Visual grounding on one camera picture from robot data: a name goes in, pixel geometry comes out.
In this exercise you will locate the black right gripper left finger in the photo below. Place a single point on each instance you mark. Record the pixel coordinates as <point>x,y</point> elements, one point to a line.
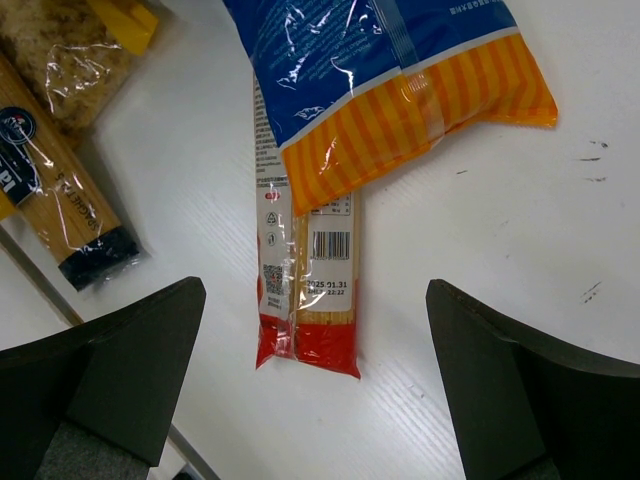
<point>96,401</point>

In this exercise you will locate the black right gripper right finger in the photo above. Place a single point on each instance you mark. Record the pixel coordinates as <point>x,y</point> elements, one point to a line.
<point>527,405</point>

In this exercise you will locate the yellow fusilli pasta bag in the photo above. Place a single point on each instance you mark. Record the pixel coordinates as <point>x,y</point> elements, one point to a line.
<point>75,55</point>

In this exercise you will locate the blue and orange pasta bag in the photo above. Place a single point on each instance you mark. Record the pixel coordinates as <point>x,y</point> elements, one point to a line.
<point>354,89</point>

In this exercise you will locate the spaghetti bag with navy ends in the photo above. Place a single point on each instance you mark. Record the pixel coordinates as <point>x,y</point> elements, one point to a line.
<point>44,180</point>

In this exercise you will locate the red spaghetti packet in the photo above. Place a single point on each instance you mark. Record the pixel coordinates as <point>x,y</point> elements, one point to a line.
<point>308,267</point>

